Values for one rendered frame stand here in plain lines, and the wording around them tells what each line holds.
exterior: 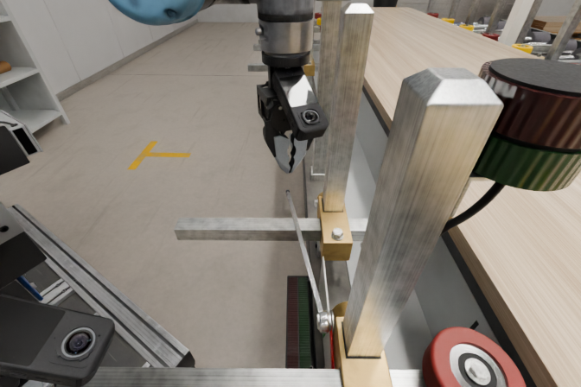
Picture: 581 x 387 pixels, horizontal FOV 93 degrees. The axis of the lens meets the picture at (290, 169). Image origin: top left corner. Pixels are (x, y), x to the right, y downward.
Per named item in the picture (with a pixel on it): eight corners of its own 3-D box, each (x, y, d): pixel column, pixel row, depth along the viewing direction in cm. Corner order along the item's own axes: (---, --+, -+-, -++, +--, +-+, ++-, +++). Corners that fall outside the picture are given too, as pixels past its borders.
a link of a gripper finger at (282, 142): (280, 159, 55) (279, 117, 50) (291, 176, 51) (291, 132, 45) (265, 161, 55) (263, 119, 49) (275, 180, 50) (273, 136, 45)
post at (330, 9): (310, 180, 80) (321, 0, 53) (309, 170, 84) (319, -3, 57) (326, 180, 80) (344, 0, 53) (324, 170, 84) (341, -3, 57)
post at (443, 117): (331, 405, 41) (432, 85, 12) (328, 377, 43) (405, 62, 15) (355, 405, 41) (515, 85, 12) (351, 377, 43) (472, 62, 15)
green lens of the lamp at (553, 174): (483, 191, 14) (504, 154, 12) (434, 131, 18) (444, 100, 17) (605, 192, 14) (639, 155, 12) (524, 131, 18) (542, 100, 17)
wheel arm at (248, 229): (178, 244, 52) (172, 228, 49) (183, 230, 54) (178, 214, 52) (411, 245, 51) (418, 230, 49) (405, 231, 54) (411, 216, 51)
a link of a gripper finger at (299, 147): (295, 155, 56) (296, 114, 51) (306, 172, 52) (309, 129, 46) (280, 159, 55) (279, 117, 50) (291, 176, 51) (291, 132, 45)
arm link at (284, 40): (322, 21, 36) (262, 24, 34) (320, 57, 39) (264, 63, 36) (300, 13, 41) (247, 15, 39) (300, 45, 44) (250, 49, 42)
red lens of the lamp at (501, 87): (507, 149, 12) (533, 101, 11) (446, 96, 17) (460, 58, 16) (644, 149, 12) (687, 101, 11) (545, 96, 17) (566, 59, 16)
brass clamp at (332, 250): (317, 261, 49) (320, 243, 46) (313, 206, 60) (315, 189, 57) (353, 261, 49) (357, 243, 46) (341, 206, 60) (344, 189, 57)
